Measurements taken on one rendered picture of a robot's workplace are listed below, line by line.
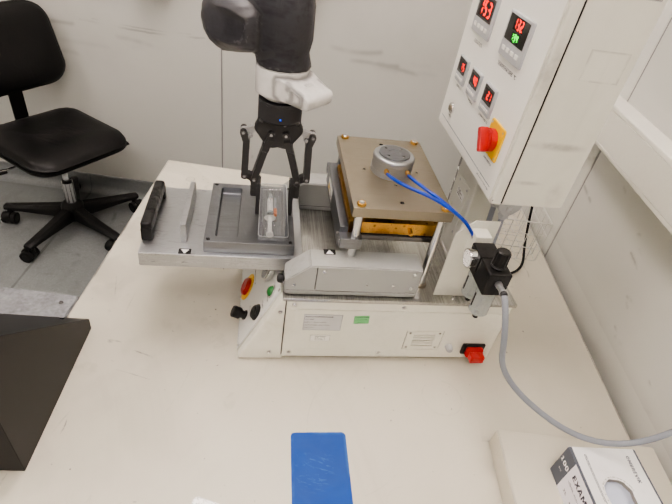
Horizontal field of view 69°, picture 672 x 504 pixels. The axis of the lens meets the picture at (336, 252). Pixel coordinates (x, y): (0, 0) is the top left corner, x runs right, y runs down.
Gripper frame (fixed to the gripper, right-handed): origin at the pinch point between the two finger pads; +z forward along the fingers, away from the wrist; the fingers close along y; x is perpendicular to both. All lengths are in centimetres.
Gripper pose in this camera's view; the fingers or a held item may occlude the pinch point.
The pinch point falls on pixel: (274, 197)
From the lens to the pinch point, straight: 95.6
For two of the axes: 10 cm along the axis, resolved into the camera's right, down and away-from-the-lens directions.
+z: -1.4, 7.7, 6.2
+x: 0.9, 6.3, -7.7
